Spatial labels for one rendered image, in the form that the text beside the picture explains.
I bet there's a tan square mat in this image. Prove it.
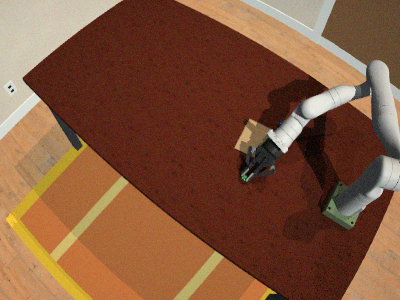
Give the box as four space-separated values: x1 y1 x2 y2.
234 119 270 154

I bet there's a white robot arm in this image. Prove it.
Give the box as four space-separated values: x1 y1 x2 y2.
267 60 400 217

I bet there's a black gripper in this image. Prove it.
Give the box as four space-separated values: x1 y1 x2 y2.
241 137 284 182

